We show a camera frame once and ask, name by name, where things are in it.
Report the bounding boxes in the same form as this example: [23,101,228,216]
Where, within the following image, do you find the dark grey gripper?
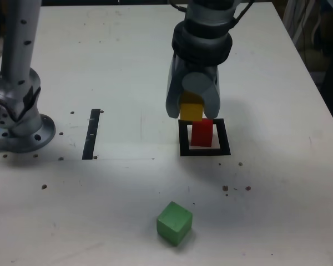
[165,55,221,120]

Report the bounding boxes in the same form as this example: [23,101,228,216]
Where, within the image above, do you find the yellow cube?
[179,91,205,122]

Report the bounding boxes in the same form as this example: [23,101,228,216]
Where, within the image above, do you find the red cube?
[190,119,214,147]

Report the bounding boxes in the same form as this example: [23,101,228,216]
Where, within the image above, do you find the green cube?
[156,201,194,247]

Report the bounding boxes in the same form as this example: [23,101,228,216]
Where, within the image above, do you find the black tape square outline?
[179,118,231,157]

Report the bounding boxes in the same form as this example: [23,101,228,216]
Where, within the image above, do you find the black tape strip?
[82,109,101,161]

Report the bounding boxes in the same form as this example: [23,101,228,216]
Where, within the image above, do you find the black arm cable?
[168,0,256,28]

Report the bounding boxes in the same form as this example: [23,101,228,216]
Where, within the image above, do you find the white metal frame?
[282,0,322,42]

